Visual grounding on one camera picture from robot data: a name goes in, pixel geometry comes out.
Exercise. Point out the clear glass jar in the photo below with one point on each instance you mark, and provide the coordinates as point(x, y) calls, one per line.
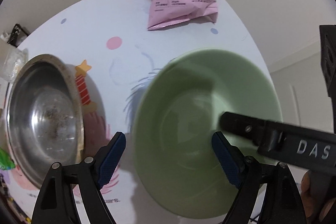
point(12, 61)

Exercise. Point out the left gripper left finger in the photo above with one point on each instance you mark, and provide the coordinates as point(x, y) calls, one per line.
point(56, 202)

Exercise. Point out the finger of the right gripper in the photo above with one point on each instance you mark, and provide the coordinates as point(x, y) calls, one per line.
point(328, 62)
point(302, 147)

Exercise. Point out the green chips bag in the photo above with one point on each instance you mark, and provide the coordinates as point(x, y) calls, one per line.
point(6, 163)

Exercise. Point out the large steel bowl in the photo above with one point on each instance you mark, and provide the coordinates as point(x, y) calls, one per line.
point(52, 117)

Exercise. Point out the black wire rack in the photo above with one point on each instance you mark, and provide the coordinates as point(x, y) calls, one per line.
point(18, 35)

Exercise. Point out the right hand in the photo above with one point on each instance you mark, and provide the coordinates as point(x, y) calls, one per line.
point(318, 198)

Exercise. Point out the green ceramic plate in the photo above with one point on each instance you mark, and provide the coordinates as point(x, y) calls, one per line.
point(175, 121)

